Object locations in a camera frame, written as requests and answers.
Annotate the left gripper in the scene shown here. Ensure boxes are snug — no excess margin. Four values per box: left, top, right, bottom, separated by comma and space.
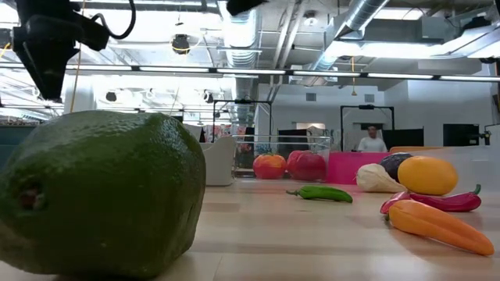
13, 13, 81, 101

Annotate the red apple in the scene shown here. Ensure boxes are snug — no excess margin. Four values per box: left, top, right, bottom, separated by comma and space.
286, 150, 309, 176

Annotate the white garlic bulb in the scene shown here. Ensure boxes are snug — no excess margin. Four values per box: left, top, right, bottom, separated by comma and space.
355, 162, 409, 194

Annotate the red chili pepper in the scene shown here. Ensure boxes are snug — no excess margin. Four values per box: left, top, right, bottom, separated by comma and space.
408, 184, 483, 214

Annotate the teal plastic basket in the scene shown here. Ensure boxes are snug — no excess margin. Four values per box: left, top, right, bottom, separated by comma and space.
0, 124, 38, 169

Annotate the black ceiling dome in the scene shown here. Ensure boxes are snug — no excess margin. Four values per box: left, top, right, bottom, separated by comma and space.
171, 34, 191, 55

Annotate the green avocado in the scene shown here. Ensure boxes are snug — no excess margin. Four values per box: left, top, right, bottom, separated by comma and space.
0, 109, 207, 280

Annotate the long ceiling light strip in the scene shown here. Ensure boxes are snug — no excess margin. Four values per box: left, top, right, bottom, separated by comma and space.
0, 62, 500, 83

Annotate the clear plastic bin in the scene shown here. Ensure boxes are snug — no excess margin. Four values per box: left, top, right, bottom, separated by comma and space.
409, 146, 500, 196
233, 135, 332, 183

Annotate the green chili pepper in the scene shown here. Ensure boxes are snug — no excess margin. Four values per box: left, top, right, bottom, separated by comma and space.
286, 185, 354, 205

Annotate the red plastic basket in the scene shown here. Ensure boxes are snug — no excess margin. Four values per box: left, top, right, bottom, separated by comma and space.
327, 151, 391, 185

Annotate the person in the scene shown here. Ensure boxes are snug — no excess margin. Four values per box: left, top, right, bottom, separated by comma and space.
357, 124, 388, 153

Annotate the black monitor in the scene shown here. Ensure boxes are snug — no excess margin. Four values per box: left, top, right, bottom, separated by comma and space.
443, 123, 480, 148
381, 128, 425, 148

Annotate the orange-red chili pepper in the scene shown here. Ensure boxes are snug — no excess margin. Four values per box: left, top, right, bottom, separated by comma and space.
380, 190, 411, 215

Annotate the orange plastic basket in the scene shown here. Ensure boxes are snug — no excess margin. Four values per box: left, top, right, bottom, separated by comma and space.
389, 145, 445, 155

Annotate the orange-yellow chili pepper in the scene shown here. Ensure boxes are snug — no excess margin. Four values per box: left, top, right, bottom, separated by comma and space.
384, 199, 495, 258

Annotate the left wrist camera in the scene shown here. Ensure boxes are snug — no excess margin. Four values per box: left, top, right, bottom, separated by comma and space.
76, 13, 112, 52

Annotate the black camera cable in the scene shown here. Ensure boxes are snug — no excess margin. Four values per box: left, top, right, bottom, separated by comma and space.
90, 0, 138, 41

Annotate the silver ventilation duct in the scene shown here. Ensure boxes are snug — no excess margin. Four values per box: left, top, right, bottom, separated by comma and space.
216, 0, 261, 130
308, 0, 391, 85

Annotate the black metal frame rig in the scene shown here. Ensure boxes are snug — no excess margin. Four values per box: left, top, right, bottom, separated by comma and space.
212, 99, 273, 137
340, 104, 395, 152

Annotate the black camera on stand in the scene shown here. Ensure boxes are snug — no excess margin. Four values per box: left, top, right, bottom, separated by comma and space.
478, 124, 500, 148

